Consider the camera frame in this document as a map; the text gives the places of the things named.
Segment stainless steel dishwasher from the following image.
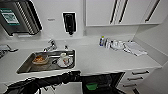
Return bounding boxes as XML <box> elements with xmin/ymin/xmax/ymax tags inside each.
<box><xmin>79</xmin><ymin>71</ymin><xmax>127</xmax><ymax>94</ymax></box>

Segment white plate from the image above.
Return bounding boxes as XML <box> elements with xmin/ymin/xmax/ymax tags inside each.
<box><xmin>56</xmin><ymin>57</ymin><xmax>74</xmax><ymax>69</ymax></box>

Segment white cup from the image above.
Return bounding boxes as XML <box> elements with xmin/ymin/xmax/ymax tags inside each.
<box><xmin>60</xmin><ymin>52</ymin><xmax>70</xmax><ymax>66</ymax></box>

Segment small black sink knob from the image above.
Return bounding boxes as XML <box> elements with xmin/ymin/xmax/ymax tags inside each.
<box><xmin>63</xmin><ymin>44</ymin><xmax>69</xmax><ymax>51</ymax></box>

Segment chrome sink faucet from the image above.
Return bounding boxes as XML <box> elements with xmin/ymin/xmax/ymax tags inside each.
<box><xmin>42</xmin><ymin>38</ymin><xmax>58</xmax><ymax>53</ymax></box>

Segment blue dish soap bottle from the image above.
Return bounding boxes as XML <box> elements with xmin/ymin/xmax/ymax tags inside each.
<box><xmin>98</xmin><ymin>35</ymin><xmax>106</xmax><ymax>48</ymax></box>

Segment small white bottle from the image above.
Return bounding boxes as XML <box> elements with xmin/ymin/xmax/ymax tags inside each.
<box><xmin>104</xmin><ymin>38</ymin><xmax>111</xmax><ymax>49</ymax></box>

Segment stainless steel sink basin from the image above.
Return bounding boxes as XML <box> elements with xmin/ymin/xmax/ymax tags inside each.
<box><xmin>16</xmin><ymin>49</ymin><xmax>77</xmax><ymax>75</ymax></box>

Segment white narrow drawer cabinet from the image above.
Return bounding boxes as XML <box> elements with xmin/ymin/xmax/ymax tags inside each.
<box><xmin>117</xmin><ymin>67</ymin><xmax>156</xmax><ymax>94</ymax></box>

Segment steel paper towel dispenser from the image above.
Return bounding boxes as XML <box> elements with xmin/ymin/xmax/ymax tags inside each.
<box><xmin>0</xmin><ymin>0</ymin><xmax>44</xmax><ymax>37</ymax></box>

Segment white wall outlet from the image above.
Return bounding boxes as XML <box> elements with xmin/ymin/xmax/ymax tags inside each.
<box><xmin>82</xmin><ymin>28</ymin><xmax>89</xmax><ymax>37</ymax></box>

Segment black wall soap dispenser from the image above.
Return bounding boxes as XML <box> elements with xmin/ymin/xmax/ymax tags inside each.
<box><xmin>61</xmin><ymin>11</ymin><xmax>77</xmax><ymax>36</ymax></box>

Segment small grey wall label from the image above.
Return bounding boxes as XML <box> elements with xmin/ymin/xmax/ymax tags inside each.
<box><xmin>46</xmin><ymin>17</ymin><xmax>56</xmax><ymax>23</ymax></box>

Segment white upper cabinet black handles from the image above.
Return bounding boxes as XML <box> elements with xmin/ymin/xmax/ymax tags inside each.
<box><xmin>83</xmin><ymin>0</ymin><xmax>168</xmax><ymax>28</ymax></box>

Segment black cabinet door handle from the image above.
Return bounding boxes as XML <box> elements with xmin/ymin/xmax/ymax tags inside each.
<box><xmin>117</xmin><ymin>0</ymin><xmax>129</xmax><ymax>25</ymax></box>
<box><xmin>143</xmin><ymin>0</ymin><xmax>161</xmax><ymax>24</ymax></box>
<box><xmin>109</xmin><ymin>0</ymin><xmax>119</xmax><ymax>25</ymax></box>

